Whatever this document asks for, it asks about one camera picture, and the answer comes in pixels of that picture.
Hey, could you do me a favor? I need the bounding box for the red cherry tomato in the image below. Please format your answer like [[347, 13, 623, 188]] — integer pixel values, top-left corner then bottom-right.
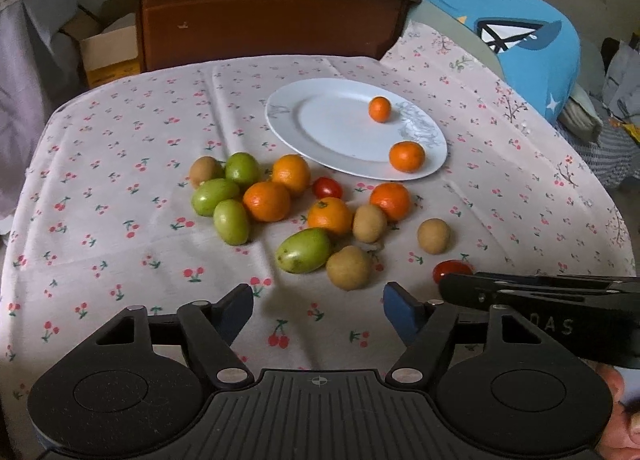
[[432, 260, 474, 285], [312, 177, 343, 200]]

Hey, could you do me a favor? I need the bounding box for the open cardboard box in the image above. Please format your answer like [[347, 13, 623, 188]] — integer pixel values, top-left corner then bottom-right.
[[59, 0, 142, 90]]

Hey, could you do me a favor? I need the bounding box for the oval green jujube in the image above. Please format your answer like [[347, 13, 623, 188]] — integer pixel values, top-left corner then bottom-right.
[[192, 178, 241, 217], [213, 199, 251, 246], [276, 227, 333, 274]]

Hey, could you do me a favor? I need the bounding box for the checkered lilac hanging cloth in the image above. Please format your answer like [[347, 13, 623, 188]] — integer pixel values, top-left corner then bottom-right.
[[0, 0, 81, 221]]

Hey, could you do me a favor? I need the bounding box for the brown wooden nightstand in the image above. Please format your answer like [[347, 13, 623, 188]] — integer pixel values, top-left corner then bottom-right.
[[118, 0, 425, 74]]

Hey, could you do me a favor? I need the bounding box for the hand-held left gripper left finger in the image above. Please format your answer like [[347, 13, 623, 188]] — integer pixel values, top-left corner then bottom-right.
[[80, 283, 256, 389]]

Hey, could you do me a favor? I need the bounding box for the patterned fabric pile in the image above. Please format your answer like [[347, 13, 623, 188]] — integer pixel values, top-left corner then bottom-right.
[[552, 33, 640, 188]]

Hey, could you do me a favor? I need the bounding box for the white patterned plate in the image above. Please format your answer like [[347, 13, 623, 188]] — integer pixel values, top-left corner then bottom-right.
[[264, 78, 449, 182]]

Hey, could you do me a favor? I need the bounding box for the round green jujube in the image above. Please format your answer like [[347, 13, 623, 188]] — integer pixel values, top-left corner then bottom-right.
[[225, 152, 261, 187]]

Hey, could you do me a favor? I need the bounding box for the brown kiwi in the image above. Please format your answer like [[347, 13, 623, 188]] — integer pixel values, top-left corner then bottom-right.
[[352, 204, 388, 244], [417, 218, 452, 255], [326, 245, 373, 291], [189, 156, 224, 189]]

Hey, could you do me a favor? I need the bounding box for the person's right hand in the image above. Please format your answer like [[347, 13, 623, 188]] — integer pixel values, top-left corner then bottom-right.
[[597, 365, 640, 460]]

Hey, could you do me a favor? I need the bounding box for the cherry print tablecloth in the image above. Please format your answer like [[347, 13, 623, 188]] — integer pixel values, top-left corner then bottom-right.
[[0, 20, 637, 406]]

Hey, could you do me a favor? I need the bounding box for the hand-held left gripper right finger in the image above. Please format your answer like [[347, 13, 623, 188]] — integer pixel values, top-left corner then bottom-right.
[[382, 281, 552, 386]]

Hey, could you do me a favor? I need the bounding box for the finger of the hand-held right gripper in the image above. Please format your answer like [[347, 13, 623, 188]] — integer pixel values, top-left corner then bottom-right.
[[492, 289, 640, 309], [438, 271, 640, 312]]

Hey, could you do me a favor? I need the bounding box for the small orange mandarin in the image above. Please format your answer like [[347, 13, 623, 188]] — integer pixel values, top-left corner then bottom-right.
[[369, 96, 392, 123]]

